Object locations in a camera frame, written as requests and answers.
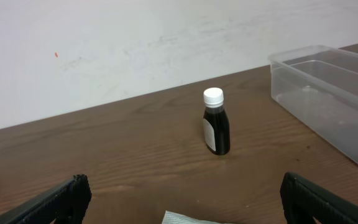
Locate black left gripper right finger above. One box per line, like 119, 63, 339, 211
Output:
280, 172, 358, 224

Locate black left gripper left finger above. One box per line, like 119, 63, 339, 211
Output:
0, 174, 92, 224

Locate clear plastic container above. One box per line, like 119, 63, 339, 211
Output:
268, 45, 358, 164

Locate white green medicine box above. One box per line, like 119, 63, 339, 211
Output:
162, 211, 222, 224

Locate dark bottle white cap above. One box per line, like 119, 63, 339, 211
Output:
203, 87, 231, 156

